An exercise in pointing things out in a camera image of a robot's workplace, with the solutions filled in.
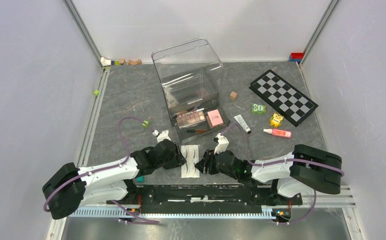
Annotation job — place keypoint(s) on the green owl card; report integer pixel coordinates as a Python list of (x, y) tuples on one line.
[(258, 108)]

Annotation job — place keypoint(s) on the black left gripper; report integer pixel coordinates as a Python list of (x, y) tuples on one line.
[(178, 159)]

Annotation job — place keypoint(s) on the pink compact case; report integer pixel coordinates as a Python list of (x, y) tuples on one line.
[(214, 118)]

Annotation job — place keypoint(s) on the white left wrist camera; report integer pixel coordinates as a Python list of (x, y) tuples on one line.
[(161, 136)]

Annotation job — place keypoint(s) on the yellow owl card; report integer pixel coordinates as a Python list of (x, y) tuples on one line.
[(276, 120)]

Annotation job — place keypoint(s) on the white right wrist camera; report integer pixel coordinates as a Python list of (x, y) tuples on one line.
[(221, 143)]

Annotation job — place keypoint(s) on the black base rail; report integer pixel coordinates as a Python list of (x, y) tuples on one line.
[(205, 199)]

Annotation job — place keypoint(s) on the eyebrow stencil card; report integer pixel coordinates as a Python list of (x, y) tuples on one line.
[(192, 156)]

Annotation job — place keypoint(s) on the red blue blocks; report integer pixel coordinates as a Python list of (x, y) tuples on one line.
[(296, 56)]

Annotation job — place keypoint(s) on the clear acrylic drawer organizer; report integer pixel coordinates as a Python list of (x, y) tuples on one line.
[(191, 75)]

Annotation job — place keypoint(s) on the white cosmetic tube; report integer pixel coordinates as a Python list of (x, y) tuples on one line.
[(240, 120)]

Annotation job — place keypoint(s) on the black white checkerboard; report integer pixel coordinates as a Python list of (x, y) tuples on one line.
[(283, 97)]

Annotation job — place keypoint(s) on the aluminium frame rail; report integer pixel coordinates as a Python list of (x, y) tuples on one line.
[(76, 16)]

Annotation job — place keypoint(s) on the teal cube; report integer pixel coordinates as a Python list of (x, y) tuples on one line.
[(140, 179)]

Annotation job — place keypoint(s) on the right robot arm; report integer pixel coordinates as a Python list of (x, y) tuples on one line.
[(303, 169)]

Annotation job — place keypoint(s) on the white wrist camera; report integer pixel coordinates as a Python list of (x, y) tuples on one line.
[(221, 143), (161, 136)]

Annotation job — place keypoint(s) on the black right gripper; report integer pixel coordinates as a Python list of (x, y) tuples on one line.
[(208, 157)]

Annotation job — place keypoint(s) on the brown eyeshadow palette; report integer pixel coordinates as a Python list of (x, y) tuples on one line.
[(190, 119)]

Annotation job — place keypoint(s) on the small wooden toy blocks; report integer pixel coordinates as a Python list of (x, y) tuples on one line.
[(107, 62)]

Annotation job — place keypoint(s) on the lime green cube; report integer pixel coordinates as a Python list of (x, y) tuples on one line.
[(146, 124)]

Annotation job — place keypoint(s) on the wooden cube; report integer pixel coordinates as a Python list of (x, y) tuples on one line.
[(233, 95)]

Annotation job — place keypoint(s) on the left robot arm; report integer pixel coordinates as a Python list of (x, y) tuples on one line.
[(72, 187)]

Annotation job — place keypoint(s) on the pink spray bottle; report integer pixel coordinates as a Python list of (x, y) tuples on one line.
[(278, 132)]

